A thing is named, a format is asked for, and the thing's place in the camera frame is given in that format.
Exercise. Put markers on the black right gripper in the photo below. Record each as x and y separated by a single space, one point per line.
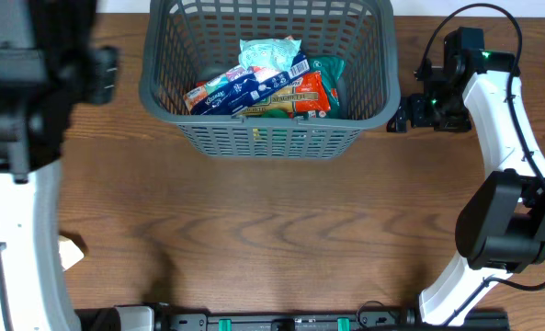
416 110

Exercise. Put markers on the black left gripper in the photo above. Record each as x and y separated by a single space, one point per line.
105 75

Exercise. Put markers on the grey plastic slatted basket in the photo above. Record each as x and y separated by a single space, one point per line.
192 41

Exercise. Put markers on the green Nescafe coffee bag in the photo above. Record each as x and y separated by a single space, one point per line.
330 68

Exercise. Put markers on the red yellow spaghetti packet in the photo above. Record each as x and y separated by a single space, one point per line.
301 97

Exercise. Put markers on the colourful Kleenex tissue multipack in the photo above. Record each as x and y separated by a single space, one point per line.
239 88

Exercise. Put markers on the mint green tissue packet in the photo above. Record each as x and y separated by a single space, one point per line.
276 54

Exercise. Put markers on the green lidded jar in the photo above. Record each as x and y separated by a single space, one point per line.
277 113

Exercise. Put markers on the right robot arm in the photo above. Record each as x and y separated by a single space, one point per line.
501 230

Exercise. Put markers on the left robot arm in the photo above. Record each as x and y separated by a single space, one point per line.
48 65

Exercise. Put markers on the brown white snack bag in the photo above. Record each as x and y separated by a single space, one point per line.
70 253

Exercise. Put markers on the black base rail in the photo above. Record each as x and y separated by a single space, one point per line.
371 315

